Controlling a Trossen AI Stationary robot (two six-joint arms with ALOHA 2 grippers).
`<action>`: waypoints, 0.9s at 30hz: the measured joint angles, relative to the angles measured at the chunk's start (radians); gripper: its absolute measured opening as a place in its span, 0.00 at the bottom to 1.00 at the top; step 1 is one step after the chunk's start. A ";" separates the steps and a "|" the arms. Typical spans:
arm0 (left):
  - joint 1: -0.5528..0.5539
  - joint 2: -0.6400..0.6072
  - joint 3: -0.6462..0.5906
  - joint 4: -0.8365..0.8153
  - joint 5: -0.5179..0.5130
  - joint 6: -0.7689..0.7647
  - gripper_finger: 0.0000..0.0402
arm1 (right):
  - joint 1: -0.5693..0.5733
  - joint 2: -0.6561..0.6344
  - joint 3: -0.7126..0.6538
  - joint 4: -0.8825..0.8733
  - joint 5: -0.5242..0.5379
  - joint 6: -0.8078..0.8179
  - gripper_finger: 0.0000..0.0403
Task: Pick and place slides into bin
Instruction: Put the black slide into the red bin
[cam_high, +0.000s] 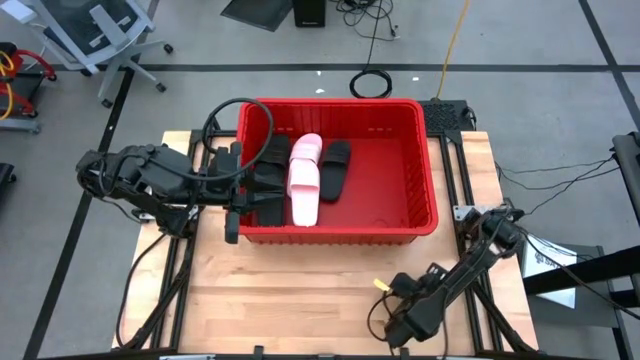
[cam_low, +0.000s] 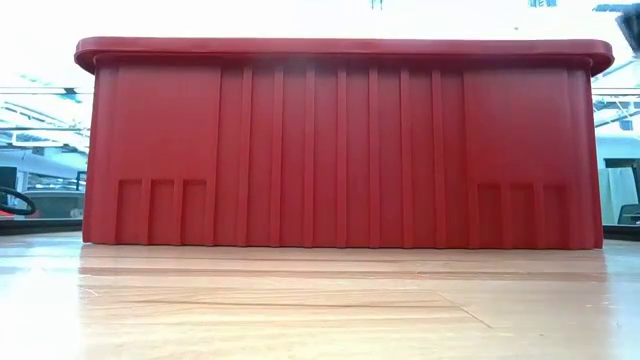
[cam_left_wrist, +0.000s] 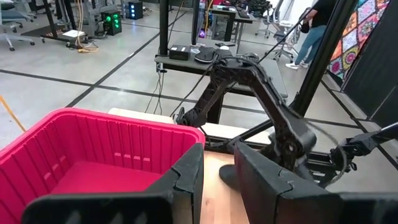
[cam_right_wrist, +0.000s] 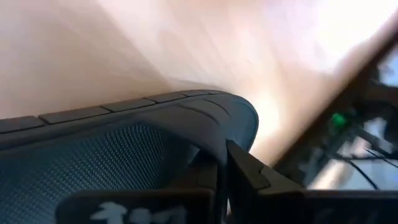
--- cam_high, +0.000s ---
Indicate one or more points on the red plastic bin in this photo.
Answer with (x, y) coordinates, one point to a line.
(380, 190)

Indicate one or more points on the black floor mat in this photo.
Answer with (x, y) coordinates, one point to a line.
(260, 12)

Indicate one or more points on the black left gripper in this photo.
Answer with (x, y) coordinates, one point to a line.
(225, 180)

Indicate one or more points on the grey office chair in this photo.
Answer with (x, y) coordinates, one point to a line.
(100, 30)

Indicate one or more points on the black aluminium table frame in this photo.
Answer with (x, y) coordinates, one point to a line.
(450, 170)

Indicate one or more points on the black stand beam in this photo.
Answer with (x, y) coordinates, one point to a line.
(590, 270)

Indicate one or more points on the black computer tower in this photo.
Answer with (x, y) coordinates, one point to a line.
(308, 12)

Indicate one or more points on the pink slide sandal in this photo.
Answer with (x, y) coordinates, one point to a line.
(305, 190)

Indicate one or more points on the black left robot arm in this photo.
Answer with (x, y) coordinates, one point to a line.
(150, 175)

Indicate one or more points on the black slide sandal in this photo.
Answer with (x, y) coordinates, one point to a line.
(277, 150)
(334, 175)

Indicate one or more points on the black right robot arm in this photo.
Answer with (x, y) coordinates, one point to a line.
(475, 255)

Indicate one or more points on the yellow tag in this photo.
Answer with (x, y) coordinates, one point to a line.
(381, 285)

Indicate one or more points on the black perforated box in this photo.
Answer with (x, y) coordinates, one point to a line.
(442, 116)

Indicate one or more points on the dark furniture edge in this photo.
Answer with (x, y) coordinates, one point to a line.
(627, 175)

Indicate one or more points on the white paper sheet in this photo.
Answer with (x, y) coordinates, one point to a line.
(547, 260)

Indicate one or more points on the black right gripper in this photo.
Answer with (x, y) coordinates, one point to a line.
(420, 315)

